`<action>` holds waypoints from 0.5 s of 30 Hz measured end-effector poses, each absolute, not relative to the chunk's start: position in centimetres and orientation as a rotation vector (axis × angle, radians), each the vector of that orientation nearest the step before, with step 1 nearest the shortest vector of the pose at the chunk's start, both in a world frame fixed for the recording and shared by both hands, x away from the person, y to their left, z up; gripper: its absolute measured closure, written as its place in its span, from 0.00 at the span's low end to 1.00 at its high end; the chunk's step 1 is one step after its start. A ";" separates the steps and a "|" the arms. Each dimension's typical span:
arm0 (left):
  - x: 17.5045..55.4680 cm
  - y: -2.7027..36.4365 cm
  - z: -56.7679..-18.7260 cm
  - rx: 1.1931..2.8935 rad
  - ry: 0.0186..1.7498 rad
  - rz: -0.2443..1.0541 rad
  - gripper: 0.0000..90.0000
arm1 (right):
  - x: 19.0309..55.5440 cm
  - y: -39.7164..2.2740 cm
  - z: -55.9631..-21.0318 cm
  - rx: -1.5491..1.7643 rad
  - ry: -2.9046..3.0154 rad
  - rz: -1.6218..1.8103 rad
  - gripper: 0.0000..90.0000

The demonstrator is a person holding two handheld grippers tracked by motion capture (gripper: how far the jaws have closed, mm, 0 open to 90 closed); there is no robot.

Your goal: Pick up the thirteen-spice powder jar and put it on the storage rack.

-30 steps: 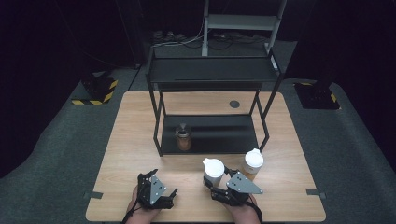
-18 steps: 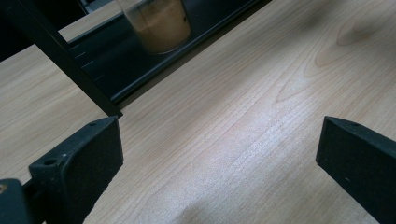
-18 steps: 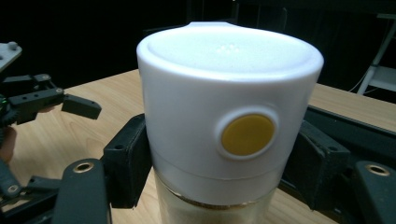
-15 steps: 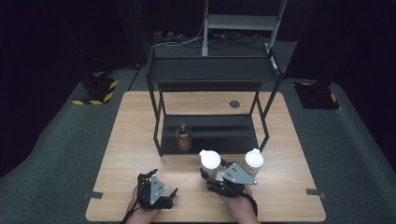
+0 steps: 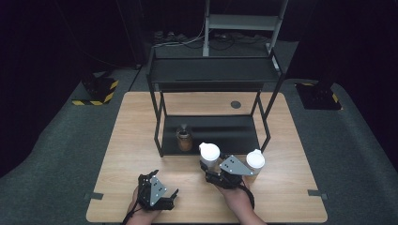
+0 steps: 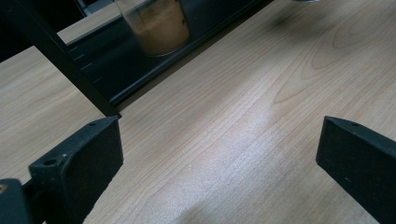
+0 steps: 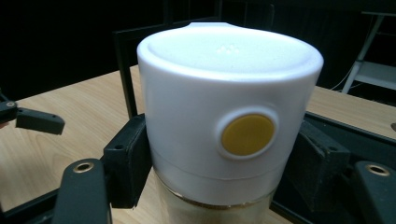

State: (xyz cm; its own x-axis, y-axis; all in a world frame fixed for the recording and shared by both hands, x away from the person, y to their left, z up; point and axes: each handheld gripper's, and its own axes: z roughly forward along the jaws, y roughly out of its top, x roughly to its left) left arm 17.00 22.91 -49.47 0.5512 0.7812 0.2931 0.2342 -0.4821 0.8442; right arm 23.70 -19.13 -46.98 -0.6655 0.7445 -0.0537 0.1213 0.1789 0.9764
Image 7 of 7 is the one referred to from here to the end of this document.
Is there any black two-tier metal shelf rack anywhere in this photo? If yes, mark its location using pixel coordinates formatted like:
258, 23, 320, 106
0, 17, 396, 224

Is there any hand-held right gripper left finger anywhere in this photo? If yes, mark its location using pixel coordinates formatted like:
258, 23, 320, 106
103, 114, 154, 210

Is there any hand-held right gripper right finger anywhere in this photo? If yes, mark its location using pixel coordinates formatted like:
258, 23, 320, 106
285, 120, 352, 213

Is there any white metal stand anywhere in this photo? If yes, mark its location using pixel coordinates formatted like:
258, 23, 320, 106
340, 11, 396, 94

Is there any white floor cable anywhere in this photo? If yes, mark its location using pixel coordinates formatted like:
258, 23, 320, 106
329, 66, 354, 91

